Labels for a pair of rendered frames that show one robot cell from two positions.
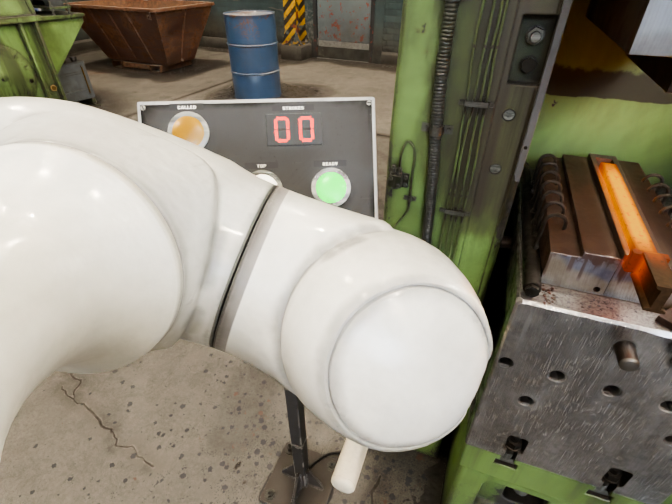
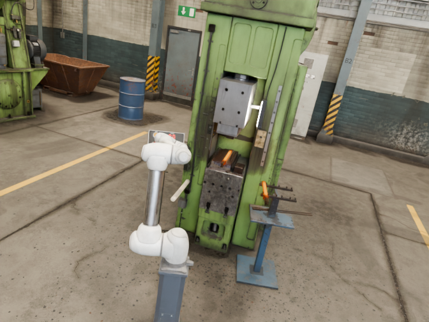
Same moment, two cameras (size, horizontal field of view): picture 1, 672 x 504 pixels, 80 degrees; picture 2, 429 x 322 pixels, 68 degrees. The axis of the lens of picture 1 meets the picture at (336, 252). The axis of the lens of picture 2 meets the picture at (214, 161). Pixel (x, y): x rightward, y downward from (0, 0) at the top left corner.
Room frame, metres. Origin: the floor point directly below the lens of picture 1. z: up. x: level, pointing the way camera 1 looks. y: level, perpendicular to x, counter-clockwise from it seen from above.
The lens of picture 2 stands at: (-2.34, 0.13, 2.13)
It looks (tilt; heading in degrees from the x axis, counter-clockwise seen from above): 22 degrees down; 350
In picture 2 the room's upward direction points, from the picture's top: 10 degrees clockwise
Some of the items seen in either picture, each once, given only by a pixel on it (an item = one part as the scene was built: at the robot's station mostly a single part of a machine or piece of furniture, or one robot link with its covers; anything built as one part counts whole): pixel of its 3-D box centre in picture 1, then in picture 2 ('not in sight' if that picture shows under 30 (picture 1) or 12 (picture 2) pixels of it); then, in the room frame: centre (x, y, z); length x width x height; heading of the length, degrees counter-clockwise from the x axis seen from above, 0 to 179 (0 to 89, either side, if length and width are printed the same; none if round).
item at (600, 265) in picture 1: (596, 212); (225, 158); (0.69, -0.51, 0.96); 0.42 x 0.20 x 0.09; 160
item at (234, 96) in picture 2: not in sight; (240, 101); (0.67, -0.55, 1.56); 0.42 x 0.39 x 0.40; 160
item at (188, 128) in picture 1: (188, 132); not in sight; (0.56, 0.21, 1.16); 0.05 x 0.03 x 0.04; 70
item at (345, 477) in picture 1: (376, 386); (180, 190); (0.53, -0.09, 0.62); 0.44 x 0.05 x 0.05; 160
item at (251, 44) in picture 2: not in sight; (253, 48); (0.81, -0.61, 2.06); 0.44 x 0.41 x 0.47; 160
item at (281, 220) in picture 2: not in sight; (270, 216); (0.11, -0.92, 0.66); 0.40 x 0.30 x 0.02; 80
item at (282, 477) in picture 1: (300, 473); not in sight; (0.61, 0.11, 0.05); 0.22 x 0.22 x 0.09; 70
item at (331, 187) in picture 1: (331, 187); not in sight; (0.53, 0.01, 1.09); 0.05 x 0.03 x 0.04; 70
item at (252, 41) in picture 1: (254, 56); (131, 98); (5.17, 0.96, 0.44); 0.59 x 0.59 x 0.88
